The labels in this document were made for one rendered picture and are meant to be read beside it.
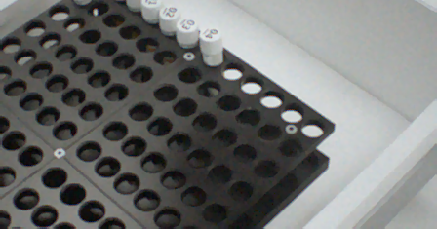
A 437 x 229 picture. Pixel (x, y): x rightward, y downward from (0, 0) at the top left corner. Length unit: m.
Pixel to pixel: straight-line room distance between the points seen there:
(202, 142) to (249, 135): 0.02
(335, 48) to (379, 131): 0.06
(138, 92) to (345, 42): 0.15
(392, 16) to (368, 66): 0.05
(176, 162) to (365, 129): 0.15
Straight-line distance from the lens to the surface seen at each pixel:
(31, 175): 0.44
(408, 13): 0.49
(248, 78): 0.47
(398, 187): 0.47
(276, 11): 0.57
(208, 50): 0.47
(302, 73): 0.56
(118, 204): 0.42
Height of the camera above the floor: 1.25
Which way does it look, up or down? 50 degrees down
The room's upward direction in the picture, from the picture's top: straight up
